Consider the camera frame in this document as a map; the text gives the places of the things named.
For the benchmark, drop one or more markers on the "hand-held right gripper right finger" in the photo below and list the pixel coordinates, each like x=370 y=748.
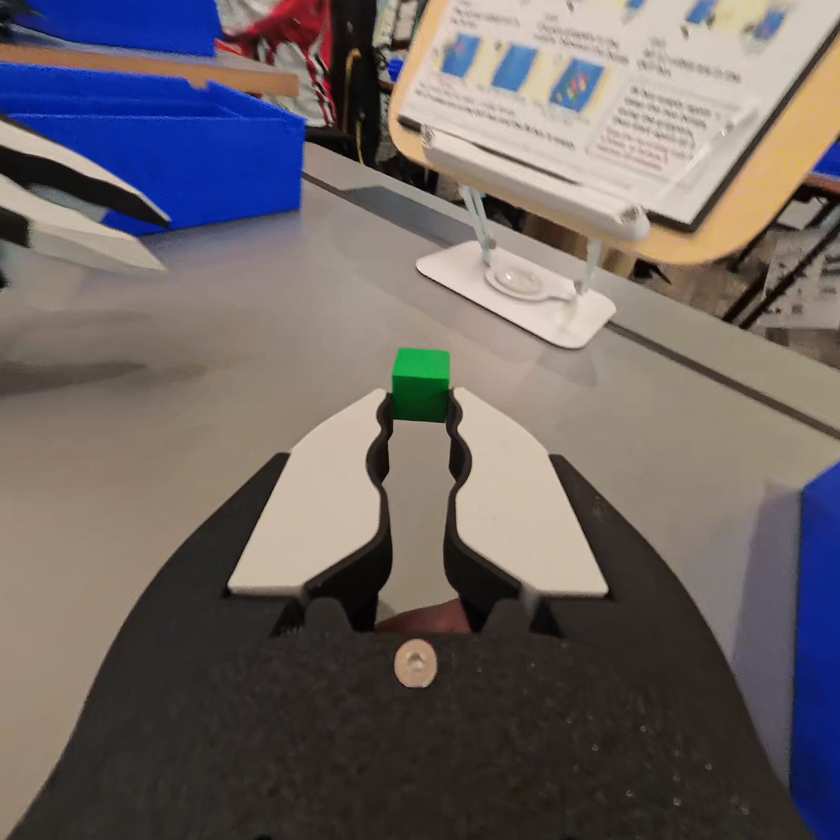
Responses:
x=525 y=512

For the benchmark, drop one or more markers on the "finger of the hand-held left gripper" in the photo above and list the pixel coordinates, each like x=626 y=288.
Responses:
x=33 y=149
x=72 y=236

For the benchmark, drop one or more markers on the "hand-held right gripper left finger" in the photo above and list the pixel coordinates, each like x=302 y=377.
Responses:
x=315 y=512

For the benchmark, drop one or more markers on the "green wooden cube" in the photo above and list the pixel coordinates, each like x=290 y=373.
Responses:
x=420 y=387

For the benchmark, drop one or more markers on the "blue plastic bin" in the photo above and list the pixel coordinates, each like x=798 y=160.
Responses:
x=131 y=26
x=820 y=623
x=229 y=164
x=394 y=69

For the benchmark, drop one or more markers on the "wooden edged table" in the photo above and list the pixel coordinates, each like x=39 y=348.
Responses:
x=164 y=65

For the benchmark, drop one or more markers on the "printed paper poster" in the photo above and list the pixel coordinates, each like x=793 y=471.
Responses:
x=807 y=289

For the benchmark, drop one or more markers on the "wooden document stand white base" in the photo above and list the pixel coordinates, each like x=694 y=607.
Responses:
x=774 y=184

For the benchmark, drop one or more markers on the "printed instruction sheet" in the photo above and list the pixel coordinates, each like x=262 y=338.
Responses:
x=590 y=65

